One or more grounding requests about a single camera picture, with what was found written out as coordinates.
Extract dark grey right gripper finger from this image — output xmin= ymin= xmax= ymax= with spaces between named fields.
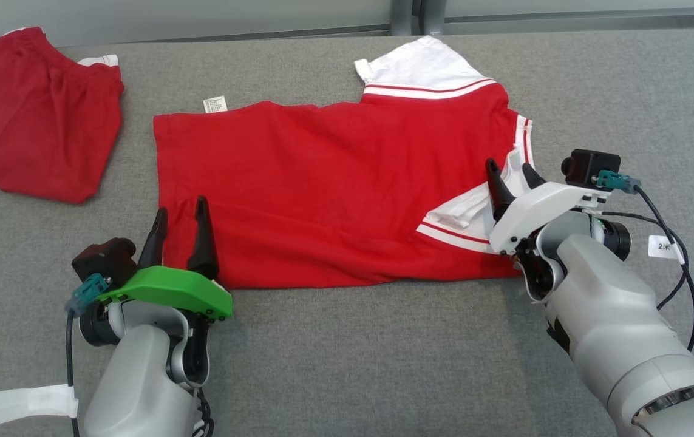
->
xmin=522 ymin=163 xmax=546 ymax=189
xmin=485 ymin=159 xmax=516 ymax=222

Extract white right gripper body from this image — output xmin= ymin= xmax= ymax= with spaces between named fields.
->
xmin=488 ymin=182 xmax=614 ymax=256

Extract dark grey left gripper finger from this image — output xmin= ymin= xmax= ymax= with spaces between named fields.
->
xmin=138 ymin=208 xmax=169 ymax=269
xmin=186 ymin=195 xmax=220 ymax=280

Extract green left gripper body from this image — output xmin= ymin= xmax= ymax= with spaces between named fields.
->
xmin=98 ymin=265 xmax=234 ymax=320

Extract red Bulls shirt white sleeves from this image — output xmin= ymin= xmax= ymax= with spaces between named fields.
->
xmin=152 ymin=35 xmax=534 ymax=290

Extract red garment with white hem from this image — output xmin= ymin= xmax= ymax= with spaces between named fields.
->
xmin=0 ymin=26 xmax=126 ymax=205

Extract right black cable teal connector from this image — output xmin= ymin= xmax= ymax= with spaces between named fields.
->
xmin=591 ymin=171 xmax=694 ymax=353

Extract black cable teal connector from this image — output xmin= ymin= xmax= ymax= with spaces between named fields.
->
xmin=64 ymin=273 xmax=111 ymax=437
xmin=591 ymin=171 xmax=694 ymax=353

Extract left black cable teal connector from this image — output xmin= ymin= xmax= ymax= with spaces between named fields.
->
xmin=64 ymin=273 xmax=111 ymax=437

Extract small white printed cable tag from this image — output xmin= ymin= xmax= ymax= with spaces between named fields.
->
xmin=648 ymin=235 xmax=685 ymax=265

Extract grey metal partition post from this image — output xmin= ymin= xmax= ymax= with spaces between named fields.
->
xmin=390 ymin=0 xmax=414 ymax=36
xmin=412 ymin=0 xmax=446 ymax=35

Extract long white tape cable label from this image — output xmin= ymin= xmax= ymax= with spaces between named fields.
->
xmin=0 ymin=384 xmax=78 ymax=433

